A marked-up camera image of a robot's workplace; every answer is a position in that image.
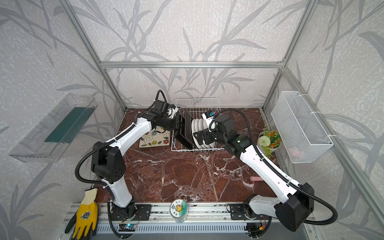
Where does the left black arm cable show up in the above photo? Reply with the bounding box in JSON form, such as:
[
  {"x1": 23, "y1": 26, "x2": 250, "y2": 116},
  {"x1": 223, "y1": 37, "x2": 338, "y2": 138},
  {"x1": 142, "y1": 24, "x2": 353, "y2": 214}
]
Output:
[{"x1": 74, "y1": 89, "x2": 169, "y2": 239}]

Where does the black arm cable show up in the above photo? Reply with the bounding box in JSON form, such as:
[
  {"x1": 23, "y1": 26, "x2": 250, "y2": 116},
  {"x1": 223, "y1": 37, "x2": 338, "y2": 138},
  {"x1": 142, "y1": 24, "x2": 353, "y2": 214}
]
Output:
[
  {"x1": 211, "y1": 108, "x2": 338, "y2": 226},
  {"x1": 74, "y1": 89, "x2": 169, "y2": 239}
]

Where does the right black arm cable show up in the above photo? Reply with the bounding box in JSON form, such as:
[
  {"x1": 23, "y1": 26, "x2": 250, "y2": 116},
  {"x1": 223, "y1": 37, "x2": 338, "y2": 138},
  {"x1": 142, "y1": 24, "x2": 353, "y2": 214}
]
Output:
[{"x1": 211, "y1": 108, "x2": 338, "y2": 226}]

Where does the purple pink spoon toy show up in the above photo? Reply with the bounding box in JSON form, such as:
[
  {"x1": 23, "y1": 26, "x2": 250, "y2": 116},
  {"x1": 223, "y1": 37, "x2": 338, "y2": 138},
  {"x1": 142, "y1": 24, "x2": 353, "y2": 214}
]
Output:
[{"x1": 250, "y1": 177, "x2": 264, "y2": 182}]

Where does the pink item in basket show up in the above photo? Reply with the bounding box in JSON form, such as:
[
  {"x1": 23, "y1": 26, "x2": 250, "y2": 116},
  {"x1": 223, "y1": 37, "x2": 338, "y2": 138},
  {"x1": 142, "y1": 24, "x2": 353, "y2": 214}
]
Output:
[{"x1": 288, "y1": 147, "x2": 303, "y2": 159}]

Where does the white wire dish rack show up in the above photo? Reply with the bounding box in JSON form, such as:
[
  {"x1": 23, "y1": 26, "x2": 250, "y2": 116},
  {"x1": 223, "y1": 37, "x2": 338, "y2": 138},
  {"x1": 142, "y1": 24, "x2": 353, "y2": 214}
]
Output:
[{"x1": 171, "y1": 97, "x2": 223, "y2": 152}]

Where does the white ribbed flower pot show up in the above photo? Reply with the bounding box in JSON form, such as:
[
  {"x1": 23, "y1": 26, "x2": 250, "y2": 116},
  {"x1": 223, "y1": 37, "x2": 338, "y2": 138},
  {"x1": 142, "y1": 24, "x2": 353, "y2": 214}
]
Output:
[{"x1": 258, "y1": 126, "x2": 283, "y2": 158}]

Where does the round green labelled can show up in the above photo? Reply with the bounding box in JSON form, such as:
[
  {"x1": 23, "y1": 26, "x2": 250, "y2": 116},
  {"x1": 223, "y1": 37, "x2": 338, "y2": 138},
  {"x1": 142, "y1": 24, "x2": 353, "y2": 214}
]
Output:
[{"x1": 170, "y1": 199, "x2": 188, "y2": 223}]

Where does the black square plate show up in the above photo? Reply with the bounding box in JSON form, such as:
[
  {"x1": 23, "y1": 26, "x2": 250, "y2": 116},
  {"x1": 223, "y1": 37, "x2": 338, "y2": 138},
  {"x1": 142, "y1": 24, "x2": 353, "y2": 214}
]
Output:
[
  {"x1": 175, "y1": 116, "x2": 190, "y2": 149},
  {"x1": 185, "y1": 111, "x2": 195, "y2": 150}
]

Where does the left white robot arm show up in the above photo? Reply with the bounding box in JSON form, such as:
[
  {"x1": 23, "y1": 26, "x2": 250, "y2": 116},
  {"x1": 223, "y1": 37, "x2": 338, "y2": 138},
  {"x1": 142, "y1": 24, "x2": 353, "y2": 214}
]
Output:
[{"x1": 91, "y1": 100, "x2": 181, "y2": 209}]

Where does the white round plate leftmost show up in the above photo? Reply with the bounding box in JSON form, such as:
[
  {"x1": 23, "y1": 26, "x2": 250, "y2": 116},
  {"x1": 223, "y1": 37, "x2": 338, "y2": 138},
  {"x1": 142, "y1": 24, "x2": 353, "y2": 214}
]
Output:
[{"x1": 191, "y1": 119, "x2": 202, "y2": 149}]

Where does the floral square plate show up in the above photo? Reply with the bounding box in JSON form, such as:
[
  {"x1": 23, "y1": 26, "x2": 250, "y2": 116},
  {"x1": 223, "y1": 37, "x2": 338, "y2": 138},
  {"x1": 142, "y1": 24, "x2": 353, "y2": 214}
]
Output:
[{"x1": 139, "y1": 127, "x2": 171, "y2": 148}]

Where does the white mesh wall basket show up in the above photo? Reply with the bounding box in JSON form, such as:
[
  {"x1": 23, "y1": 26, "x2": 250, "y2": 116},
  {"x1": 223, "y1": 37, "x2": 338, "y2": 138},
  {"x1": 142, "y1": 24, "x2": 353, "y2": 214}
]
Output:
[{"x1": 271, "y1": 91, "x2": 334, "y2": 164}]

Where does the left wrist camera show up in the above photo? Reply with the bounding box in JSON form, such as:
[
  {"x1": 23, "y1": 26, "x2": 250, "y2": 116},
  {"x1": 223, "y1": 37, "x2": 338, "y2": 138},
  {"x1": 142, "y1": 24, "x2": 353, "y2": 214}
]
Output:
[{"x1": 166, "y1": 104, "x2": 179, "y2": 119}]

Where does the yellow black work glove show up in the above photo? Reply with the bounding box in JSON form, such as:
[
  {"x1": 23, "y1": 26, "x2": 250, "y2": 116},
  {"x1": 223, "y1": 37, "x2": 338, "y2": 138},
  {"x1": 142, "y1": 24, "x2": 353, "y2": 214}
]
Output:
[{"x1": 65, "y1": 188, "x2": 98, "y2": 240}]

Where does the clear plastic wall shelf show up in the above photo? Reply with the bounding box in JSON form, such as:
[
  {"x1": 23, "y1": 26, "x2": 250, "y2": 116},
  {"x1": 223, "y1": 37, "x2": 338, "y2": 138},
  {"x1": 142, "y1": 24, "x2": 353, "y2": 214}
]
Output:
[{"x1": 9, "y1": 94, "x2": 98, "y2": 163}]

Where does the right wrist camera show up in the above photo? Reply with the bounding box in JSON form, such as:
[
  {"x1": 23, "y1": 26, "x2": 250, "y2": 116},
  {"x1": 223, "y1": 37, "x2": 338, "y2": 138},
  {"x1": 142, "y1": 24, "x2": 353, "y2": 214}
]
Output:
[{"x1": 202, "y1": 109, "x2": 215, "y2": 129}]

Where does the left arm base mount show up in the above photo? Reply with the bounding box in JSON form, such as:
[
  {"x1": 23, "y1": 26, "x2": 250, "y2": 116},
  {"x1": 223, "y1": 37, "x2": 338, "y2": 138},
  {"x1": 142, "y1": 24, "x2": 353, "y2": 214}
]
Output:
[{"x1": 110, "y1": 204, "x2": 152, "y2": 221}]

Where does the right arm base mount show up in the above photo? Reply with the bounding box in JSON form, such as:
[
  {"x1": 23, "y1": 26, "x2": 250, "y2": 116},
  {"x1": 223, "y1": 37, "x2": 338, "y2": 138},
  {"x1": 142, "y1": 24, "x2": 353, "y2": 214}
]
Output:
[{"x1": 226, "y1": 204, "x2": 257, "y2": 221}]

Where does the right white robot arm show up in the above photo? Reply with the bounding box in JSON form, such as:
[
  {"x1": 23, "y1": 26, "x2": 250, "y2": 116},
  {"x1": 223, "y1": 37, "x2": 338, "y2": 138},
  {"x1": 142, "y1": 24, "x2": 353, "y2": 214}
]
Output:
[{"x1": 194, "y1": 111, "x2": 315, "y2": 232}]

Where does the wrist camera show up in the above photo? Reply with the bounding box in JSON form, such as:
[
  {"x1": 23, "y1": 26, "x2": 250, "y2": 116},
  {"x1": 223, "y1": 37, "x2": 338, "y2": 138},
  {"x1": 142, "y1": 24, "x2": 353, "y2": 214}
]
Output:
[
  {"x1": 166, "y1": 104, "x2": 179, "y2": 119},
  {"x1": 202, "y1": 109, "x2": 215, "y2": 129}
]

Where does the green mat in shelf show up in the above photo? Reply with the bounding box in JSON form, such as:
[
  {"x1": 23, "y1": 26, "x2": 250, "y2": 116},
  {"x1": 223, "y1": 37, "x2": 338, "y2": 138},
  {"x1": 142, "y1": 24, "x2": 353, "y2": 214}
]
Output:
[{"x1": 44, "y1": 107, "x2": 96, "y2": 144}]

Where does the aluminium frame rail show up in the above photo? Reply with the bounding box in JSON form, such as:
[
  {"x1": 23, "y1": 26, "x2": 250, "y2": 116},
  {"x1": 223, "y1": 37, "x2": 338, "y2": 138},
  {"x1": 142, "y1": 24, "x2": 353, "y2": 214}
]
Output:
[{"x1": 59, "y1": 1, "x2": 384, "y2": 224}]

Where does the green circuit board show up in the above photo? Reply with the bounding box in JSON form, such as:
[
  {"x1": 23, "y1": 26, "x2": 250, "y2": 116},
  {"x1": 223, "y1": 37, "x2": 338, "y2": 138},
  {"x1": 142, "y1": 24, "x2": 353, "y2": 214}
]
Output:
[{"x1": 119, "y1": 223, "x2": 138, "y2": 232}]

